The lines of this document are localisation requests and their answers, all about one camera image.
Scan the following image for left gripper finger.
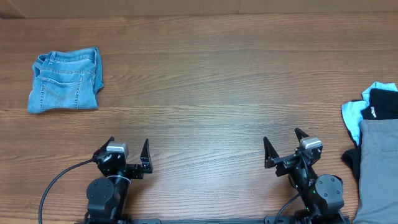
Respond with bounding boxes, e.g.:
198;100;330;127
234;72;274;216
99;136;114;152
140;139;153;174

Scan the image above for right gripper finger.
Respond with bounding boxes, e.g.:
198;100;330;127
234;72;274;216
263;136;279;169
294;128;309;141

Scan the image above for grey shorts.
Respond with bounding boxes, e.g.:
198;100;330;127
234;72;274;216
353;119;397;223

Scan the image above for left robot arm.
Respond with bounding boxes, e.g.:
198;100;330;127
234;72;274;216
84;137;153;223

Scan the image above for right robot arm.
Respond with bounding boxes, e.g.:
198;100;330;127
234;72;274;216
263;128;349;224

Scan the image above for light blue garment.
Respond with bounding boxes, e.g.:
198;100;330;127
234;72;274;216
341;82;397;146

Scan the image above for folded blue denim jeans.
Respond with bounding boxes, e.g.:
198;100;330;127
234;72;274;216
27;47;104;114

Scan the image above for black garment with logo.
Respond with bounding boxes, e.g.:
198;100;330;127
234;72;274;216
341;89;397;182

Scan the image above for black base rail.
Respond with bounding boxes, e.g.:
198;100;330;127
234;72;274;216
75;216;350;224

